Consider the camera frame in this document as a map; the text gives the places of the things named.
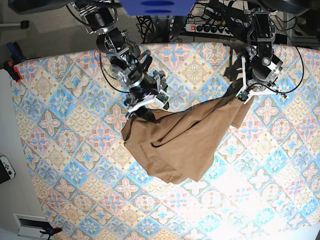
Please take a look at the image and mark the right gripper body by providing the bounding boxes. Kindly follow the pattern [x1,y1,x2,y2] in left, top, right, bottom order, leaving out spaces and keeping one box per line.
[124,70,169,119]

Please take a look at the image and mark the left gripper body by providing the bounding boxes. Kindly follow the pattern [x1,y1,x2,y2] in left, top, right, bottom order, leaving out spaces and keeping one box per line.
[235,49,287,104]

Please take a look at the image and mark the brown t-shirt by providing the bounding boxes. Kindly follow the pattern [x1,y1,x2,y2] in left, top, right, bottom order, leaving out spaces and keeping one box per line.
[121,93,253,184]

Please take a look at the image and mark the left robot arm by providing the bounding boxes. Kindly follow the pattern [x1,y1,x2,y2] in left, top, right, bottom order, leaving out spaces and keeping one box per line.
[236,7,287,104]

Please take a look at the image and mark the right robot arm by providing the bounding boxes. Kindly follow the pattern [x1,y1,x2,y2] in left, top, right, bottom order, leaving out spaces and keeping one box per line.
[66,0,170,122]

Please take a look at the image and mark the white power strip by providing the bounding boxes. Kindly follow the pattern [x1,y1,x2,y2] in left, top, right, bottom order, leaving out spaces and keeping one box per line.
[184,23,233,37]

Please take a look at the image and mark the blue plastic box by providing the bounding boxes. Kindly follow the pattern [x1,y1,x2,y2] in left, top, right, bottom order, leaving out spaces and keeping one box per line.
[119,0,196,17]

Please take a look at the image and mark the patterned tablecloth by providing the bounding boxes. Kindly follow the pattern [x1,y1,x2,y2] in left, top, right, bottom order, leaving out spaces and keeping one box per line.
[10,42,320,240]

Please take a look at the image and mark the red black clamp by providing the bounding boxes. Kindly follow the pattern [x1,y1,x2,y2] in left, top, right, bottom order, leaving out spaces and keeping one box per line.
[3,60,22,83]

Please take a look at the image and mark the game console controller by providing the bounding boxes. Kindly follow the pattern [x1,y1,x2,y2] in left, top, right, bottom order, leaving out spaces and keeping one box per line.
[0,155,16,184]

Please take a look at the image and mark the black orange clamp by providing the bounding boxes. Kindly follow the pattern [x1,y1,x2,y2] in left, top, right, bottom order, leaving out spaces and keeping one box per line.
[39,223,63,237]

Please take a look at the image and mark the tangled black cables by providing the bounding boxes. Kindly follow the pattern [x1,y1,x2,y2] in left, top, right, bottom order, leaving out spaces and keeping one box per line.
[136,14,186,45]

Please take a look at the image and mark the white wall vent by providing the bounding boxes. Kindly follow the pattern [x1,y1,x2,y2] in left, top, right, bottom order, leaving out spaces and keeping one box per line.
[13,213,50,240]

